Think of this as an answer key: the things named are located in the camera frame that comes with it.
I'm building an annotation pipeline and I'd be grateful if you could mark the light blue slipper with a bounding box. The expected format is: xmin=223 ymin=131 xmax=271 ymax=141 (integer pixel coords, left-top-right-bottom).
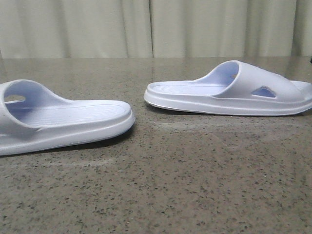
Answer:
xmin=144 ymin=60 xmax=312 ymax=116
xmin=0 ymin=79 xmax=135 ymax=156

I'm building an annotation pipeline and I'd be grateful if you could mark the beige pleated curtain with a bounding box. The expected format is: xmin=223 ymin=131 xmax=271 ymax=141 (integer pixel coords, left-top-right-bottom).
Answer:
xmin=0 ymin=0 xmax=312 ymax=59

